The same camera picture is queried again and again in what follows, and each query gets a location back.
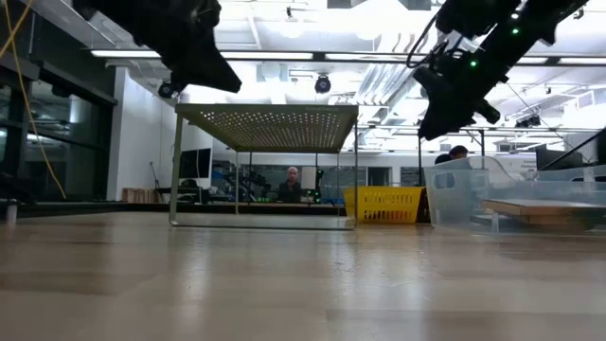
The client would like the yellow plastic basket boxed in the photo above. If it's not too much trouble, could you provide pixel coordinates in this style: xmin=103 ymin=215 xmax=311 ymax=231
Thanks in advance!
xmin=343 ymin=185 xmax=425 ymax=224

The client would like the black table frame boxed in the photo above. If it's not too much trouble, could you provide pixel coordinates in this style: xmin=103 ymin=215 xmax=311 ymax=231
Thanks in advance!
xmin=18 ymin=201 xmax=347 ymax=215

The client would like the black wall monitor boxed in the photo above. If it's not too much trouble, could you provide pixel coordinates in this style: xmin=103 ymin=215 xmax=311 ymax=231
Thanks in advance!
xmin=178 ymin=147 xmax=213 ymax=180

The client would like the yellow hanging cable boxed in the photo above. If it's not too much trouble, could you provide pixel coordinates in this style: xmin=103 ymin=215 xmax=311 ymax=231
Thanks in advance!
xmin=0 ymin=0 xmax=67 ymax=200

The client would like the clear plastic container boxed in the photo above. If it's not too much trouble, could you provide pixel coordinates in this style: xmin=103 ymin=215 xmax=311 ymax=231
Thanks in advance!
xmin=422 ymin=154 xmax=606 ymax=238

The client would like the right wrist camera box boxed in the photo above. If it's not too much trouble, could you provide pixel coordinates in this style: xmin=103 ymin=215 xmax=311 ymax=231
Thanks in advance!
xmin=413 ymin=65 xmax=449 ymax=99

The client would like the short grey metal post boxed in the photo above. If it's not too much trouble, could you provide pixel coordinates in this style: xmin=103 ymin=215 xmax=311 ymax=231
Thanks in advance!
xmin=4 ymin=198 xmax=19 ymax=227

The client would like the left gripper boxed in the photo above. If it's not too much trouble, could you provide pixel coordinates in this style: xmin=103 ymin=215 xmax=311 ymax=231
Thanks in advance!
xmin=117 ymin=0 xmax=243 ymax=95

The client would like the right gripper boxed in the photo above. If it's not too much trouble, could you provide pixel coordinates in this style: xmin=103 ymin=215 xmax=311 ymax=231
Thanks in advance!
xmin=417 ymin=40 xmax=510 ymax=142

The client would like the overhead light bar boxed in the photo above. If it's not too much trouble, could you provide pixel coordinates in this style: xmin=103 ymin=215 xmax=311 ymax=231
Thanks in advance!
xmin=89 ymin=48 xmax=606 ymax=67

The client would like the person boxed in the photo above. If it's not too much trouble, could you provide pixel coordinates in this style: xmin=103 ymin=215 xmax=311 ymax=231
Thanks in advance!
xmin=434 ymin=145 xmax=470 ymax=166
xmin=276 ymin=165 xmax=304 ymax=204

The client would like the white background panel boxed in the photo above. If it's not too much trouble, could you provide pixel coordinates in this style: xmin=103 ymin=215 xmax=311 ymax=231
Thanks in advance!
xmin=300 ymin=165 xmax=317 ymax=190

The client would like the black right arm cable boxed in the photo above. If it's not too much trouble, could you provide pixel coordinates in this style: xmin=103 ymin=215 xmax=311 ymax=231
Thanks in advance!
xmin=405 ymin=11 xmax=451 ymax=70

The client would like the black desktop monitor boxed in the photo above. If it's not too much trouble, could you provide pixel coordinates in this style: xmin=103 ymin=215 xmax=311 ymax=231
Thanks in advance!
xmin=535 ymin=146 xmax=584 ymax=171

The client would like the wooden slat crate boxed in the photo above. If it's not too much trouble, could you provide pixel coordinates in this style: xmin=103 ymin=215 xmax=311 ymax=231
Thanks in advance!
xmin=121 ymin=187 xmax=160 ymax=205

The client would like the green perforated metal shelf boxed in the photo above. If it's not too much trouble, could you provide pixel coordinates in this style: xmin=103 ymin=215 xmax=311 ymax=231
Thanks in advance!
xmin=169 ymin=102 xmax=360 ymax=232

